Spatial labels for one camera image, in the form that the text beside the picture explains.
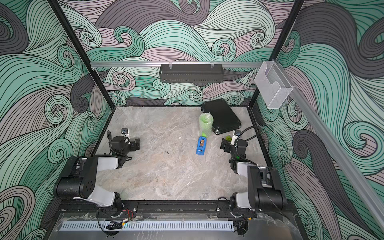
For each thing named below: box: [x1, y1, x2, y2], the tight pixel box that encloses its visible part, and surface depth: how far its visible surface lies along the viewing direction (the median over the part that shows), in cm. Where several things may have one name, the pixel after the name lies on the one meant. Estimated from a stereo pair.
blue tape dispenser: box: [196, 136, 208, 156], surface depth 96 cm
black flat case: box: [200, 98, 242, 135], surface depth 113 cm
